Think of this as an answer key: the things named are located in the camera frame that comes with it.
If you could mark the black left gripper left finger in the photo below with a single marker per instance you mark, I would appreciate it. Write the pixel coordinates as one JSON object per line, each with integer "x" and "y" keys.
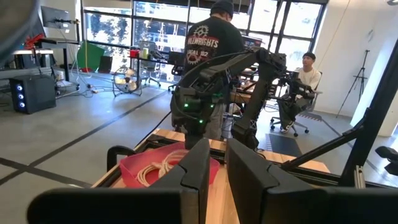
{"x": 196, "y": 186}

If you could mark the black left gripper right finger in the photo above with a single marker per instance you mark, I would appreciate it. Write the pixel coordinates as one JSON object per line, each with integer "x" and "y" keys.
{"x": 248, "y": 186}

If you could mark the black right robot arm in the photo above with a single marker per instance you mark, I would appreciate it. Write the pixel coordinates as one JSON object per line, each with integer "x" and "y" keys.
{"x": 255, "y": 93}

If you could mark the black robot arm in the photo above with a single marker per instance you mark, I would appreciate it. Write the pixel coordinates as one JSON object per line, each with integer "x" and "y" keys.
{"x": 295, "y": 84}

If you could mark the black floor mat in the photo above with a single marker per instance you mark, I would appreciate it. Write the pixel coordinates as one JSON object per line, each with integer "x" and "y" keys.
{"x": 283, "y": 144}

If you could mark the red translucent plastic bin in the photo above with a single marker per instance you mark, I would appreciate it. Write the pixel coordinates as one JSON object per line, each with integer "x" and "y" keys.
{"x": 140, "y": 165}

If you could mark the office chair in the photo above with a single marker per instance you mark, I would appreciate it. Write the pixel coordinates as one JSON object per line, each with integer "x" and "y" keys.
{"x": 300, "y": 124}

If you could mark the floor fan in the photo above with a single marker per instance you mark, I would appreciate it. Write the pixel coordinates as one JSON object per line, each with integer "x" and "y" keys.
{"x": 126, "y": 81}

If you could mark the person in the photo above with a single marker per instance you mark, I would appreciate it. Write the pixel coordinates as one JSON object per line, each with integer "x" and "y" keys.
{"x": 211, "y": 40}
{"x": 308, "y": 77}

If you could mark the black box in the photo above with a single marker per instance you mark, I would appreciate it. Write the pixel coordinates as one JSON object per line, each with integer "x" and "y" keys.
{"x": 105, "y": 63}

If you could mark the green board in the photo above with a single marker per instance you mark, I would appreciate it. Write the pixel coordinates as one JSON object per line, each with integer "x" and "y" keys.
{"x": 90, "y": 56}

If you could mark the black device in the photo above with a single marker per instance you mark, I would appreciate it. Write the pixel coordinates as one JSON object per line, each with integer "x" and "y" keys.
{"x": 388, "y": 154}

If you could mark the black desk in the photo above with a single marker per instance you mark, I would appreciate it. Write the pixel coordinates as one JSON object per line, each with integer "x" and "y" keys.
{"x": 65, "y": 62}

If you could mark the black tripod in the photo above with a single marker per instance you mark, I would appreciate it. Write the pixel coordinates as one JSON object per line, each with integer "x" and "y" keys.
{"x": 361, "y": 76}

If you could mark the black computer tower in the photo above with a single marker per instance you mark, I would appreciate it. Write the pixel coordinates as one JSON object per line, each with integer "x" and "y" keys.
{"x": 37, "y": 93}

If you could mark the grey monitor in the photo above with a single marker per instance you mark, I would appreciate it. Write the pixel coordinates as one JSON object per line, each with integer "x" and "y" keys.
{"x": 56, "y": 17}

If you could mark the red object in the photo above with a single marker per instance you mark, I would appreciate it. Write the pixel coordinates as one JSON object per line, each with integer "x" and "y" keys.
{"x": 32, "y": 42}

